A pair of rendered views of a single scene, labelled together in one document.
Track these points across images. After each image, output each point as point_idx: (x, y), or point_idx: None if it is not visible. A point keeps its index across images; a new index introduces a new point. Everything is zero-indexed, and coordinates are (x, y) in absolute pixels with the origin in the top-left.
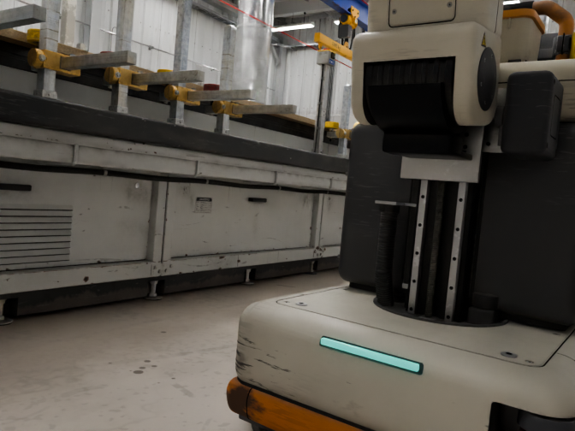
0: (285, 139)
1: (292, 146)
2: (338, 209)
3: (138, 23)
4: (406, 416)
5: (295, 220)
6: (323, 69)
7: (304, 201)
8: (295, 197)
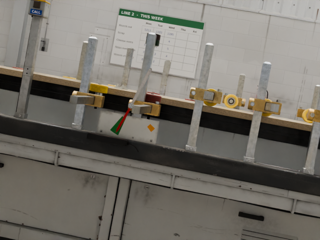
0: (35, 102)
1: (48, 111)
2: (171, 207)
3: None
4: None
5: (66, 200)
6: (31, 21)
7: (85, 180)
8: (67, 173)
